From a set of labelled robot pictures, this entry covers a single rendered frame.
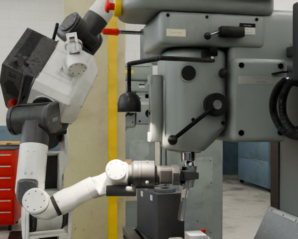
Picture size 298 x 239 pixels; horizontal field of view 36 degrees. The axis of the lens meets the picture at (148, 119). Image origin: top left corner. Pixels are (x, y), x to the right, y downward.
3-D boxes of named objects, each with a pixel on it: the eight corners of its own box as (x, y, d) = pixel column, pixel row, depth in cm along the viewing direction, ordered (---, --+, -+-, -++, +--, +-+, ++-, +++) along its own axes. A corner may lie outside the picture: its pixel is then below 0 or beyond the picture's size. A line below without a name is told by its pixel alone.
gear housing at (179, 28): (159, 43, 134) (159, 9, 134) (142, 54, 158) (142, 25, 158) (266, 47, 141) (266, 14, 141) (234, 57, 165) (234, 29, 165)
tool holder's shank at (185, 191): (179, 184, 150) (174, 218, 150) (185, 187, 147) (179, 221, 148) (187, 185, 152) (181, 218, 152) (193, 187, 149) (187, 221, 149)
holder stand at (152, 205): (157, 242, 181) (157, 191, 181) (136, 229, 202) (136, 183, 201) (184, 238, 186) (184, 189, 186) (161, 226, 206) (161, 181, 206)
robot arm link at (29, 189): (7, 213, 136) (15, 140, 143) (16, 218, 148) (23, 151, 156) (47, 214, 137) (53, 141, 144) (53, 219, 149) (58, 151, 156)
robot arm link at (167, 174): (180, 162, 143) (141, 162, 142) (180, 193, 143) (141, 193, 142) (176, 158, 155) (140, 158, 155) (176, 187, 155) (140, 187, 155)
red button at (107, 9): (105, 11, 141) (105, -2, 141) (103, 13, 145) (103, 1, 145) (116, 11, 142) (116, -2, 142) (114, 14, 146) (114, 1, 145)
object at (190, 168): (179, 162, 150) (176, 180, 150) (188, 165, 146) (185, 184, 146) (191, 163, 152) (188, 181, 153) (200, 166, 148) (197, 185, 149)
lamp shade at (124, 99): (112, 112, 142) (112, 91, 142) (132, 112, 146) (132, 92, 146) (125, 111, 136) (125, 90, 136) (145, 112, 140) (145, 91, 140)
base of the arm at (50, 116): (11, 145, 154) (1, 115, 148) (25, 124, 164) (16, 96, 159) (54, 143, 151) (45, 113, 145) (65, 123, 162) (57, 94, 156)
